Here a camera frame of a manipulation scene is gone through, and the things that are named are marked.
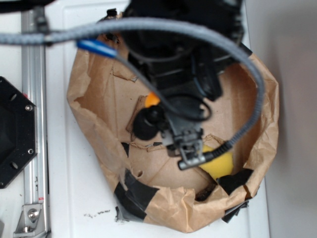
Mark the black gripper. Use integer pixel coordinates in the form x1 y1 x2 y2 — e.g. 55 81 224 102
128 47 223 159

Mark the yellow rubber duck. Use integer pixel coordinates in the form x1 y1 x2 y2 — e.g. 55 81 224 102
145 92 160 108

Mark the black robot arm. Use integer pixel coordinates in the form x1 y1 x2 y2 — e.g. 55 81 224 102
0 17 252 122

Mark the brown wood piece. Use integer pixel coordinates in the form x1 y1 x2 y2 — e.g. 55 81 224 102
126 95 147 141

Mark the yellow sponge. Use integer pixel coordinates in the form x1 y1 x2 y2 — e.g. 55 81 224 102
199 152 234 180

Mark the brown paper bag bin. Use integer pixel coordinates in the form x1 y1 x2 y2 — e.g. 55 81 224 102
67 31 279 233

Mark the dark bark piece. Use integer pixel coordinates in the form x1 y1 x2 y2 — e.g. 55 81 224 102
195 184 216 202

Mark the white tray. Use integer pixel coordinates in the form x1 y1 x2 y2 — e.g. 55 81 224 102
45 0 270 238

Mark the grey braided cable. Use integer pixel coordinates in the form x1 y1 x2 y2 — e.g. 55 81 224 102
0 18 265 162

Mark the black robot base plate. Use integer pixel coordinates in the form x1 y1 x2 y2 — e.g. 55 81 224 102
0 77 37 189

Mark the aluminium extrusion rail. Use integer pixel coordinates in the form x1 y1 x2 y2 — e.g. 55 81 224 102
13 9 52 238

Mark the metal corner bracket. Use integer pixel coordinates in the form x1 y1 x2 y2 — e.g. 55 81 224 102
13 203 45 238

